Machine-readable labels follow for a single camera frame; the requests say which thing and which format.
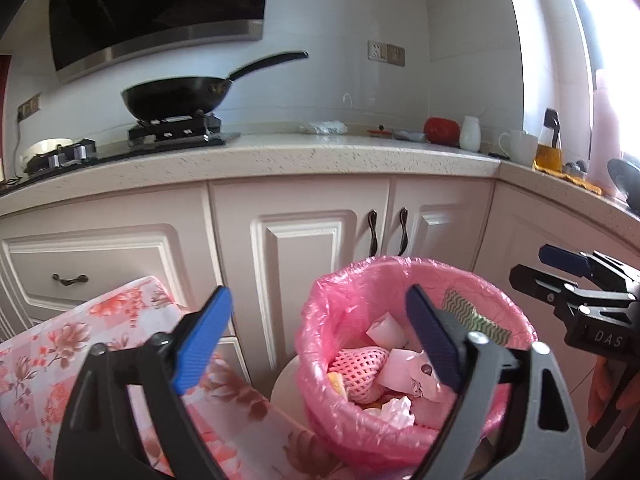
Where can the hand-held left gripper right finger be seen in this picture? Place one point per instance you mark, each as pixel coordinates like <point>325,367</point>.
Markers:
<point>434,340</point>

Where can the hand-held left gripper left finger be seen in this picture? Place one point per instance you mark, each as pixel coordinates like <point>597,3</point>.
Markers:
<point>200,345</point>

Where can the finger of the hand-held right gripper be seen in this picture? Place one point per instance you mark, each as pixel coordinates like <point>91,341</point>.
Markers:
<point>562,257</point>
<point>535,280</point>

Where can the white printed paper wrapper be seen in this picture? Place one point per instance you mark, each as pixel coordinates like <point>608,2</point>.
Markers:
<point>420,377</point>

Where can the green wavy patterned cloth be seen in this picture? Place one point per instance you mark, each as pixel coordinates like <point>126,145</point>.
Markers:
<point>470,317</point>

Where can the white foam block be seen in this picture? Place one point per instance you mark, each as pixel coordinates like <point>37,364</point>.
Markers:
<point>385,331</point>

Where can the white tissue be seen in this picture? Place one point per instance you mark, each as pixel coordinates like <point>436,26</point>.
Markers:
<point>397,410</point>

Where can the pink foam fruit net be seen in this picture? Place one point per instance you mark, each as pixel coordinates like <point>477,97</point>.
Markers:
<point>360,367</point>

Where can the yellow sponge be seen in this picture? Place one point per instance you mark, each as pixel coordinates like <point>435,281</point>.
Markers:
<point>336,384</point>

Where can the bin with pink bag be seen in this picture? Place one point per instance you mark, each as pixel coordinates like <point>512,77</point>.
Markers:
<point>330,295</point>

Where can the person's right hand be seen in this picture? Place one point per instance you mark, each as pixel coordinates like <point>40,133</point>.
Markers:
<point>597,390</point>

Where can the yellow mat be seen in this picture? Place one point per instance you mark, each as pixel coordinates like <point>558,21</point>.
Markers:
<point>575,182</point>

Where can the dark round pan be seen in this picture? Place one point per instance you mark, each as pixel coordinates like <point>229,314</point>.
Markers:
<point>625,180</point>

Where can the white cabinet door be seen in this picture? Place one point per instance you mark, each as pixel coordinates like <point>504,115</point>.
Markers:
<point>300,240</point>
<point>445,225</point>

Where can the glass oil bottle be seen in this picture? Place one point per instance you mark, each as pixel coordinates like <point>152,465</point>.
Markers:
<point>548,152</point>

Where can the white mug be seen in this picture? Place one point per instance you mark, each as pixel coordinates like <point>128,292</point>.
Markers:
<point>520,147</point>

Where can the floral tablecloth table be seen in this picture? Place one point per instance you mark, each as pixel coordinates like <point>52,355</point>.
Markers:
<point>55,340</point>

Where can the white ceramic jar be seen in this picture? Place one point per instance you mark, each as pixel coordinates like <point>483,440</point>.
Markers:
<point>470,135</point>

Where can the red cup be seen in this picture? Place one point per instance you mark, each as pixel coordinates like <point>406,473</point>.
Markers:
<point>442,131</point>

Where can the speckled stone countertop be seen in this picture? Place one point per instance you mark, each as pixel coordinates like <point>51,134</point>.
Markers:
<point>325,157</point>

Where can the small dish with red lid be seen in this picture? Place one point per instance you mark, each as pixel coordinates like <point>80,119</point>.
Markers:
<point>380,132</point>

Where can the black gas stove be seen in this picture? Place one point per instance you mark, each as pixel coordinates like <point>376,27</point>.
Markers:
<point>170,132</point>

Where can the white rag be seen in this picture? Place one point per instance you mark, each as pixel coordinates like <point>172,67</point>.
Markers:
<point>325,127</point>

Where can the white electric pan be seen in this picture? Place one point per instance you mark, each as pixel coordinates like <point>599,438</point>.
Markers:
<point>42,149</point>

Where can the black range hood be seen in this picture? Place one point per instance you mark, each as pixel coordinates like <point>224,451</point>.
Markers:
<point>150,0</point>

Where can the white and gold wall outlet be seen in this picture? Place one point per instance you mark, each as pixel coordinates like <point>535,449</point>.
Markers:
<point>386,52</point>

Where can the gold wall outlet strip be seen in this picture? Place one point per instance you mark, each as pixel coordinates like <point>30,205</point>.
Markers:
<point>29,106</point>

